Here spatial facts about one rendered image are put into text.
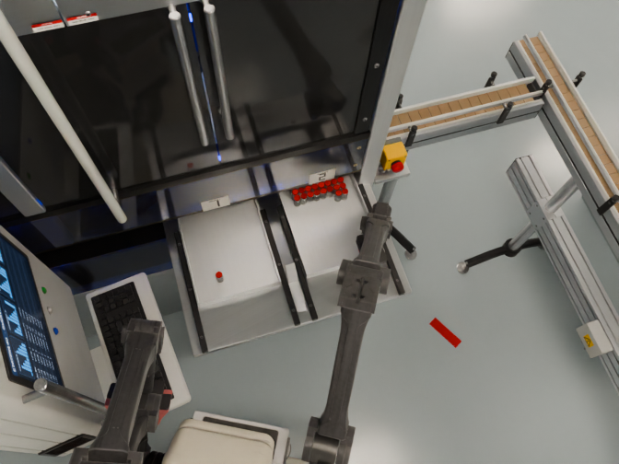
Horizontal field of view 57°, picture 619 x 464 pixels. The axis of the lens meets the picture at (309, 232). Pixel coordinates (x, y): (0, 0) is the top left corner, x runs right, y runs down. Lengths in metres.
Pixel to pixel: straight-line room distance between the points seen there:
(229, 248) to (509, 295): 1.53
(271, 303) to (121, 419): 0.81
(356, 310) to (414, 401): 1.54
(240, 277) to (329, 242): 0.31
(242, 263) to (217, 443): 0.72
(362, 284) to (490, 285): 1.75
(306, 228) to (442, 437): 1.23
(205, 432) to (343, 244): 0.83
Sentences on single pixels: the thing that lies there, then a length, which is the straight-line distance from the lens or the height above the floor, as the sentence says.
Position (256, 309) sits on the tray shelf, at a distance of 1.76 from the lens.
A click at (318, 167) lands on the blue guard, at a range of 1.72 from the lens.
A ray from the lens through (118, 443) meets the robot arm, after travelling 1.04.
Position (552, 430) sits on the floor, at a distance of 2.83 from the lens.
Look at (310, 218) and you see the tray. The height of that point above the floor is 0.88.
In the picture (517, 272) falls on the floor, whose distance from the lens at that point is 2.95.
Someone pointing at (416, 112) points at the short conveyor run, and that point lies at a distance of 2.07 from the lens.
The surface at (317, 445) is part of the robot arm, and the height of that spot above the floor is 1.27.
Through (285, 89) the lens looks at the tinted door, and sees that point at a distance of 1.38.
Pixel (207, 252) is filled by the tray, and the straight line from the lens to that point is 1.83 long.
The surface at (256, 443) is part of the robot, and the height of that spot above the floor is 1.33.
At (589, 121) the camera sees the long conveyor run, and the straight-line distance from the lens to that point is 2.24.
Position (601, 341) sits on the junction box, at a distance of 2.38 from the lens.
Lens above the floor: 2.57
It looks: 66 degrees down
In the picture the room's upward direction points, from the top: 5 degrees clockwise
